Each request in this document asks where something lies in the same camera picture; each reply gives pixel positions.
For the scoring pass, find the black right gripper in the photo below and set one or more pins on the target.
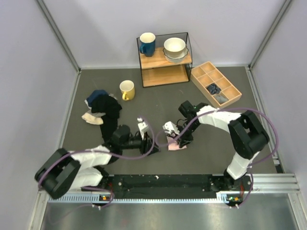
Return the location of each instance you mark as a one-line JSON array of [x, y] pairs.
[[184, 137]]

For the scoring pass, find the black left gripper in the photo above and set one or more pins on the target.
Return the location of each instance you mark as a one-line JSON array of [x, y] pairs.
[[146, 144]]

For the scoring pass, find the pink underwear navy trim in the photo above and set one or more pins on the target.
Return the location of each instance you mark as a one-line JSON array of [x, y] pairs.
[[173, 146]]

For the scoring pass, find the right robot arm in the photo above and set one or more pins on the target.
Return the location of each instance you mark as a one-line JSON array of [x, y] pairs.
[[247, 135]]

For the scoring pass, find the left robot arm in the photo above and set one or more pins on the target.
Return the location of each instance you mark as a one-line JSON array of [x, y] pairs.
[[73, 170]]

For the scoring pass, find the grey rolled underwear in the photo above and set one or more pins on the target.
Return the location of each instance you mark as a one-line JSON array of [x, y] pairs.
[[220, 98]]

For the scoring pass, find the navy striped rolled underwear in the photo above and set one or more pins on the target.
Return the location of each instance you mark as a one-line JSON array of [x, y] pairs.
[[213, 89]]

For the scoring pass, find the wooden compartment tray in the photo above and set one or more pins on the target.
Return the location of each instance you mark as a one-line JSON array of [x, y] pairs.
[[206, 74]]

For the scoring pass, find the cream garment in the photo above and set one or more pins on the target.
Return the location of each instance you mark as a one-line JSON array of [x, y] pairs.
[[93, 118]]

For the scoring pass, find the black garment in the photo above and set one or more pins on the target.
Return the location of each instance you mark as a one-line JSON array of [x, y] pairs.
[[110, 106]]

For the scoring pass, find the yellow mug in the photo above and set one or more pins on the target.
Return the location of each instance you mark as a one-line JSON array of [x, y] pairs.
[[127, 89]]

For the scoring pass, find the navy blue garment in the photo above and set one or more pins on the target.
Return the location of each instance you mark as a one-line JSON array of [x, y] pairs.
[[93, 96]]

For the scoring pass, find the white scalloped bowl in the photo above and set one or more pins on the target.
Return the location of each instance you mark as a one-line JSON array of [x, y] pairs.
[[175, 58]]

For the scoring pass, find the cream ceramic bowl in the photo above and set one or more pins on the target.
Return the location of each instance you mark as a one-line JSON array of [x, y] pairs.
[[174, 47]]

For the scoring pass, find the dark blue mug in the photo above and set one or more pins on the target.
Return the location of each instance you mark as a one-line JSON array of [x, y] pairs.
[[147, 46]]

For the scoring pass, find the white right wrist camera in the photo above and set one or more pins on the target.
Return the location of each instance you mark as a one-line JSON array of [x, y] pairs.
[[170, 129]]

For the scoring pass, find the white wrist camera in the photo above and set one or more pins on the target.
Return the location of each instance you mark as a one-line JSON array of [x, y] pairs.
[[142, 126], [170, 129]]

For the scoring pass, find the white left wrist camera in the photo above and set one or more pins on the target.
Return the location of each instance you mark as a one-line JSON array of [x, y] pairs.
[[142, 126]]

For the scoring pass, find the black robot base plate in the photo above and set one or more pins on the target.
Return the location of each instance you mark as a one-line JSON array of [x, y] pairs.
[[205, 182]]

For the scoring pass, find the grey slotted cable duct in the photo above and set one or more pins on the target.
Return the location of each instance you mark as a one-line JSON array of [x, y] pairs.
[[128, 197]]

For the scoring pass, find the black wire wooden shelf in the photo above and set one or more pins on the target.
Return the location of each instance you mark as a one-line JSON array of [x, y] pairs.
[[157, 70]]

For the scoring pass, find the aluminium frame rail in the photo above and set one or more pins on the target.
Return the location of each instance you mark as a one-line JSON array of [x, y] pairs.
[[275, 183]]

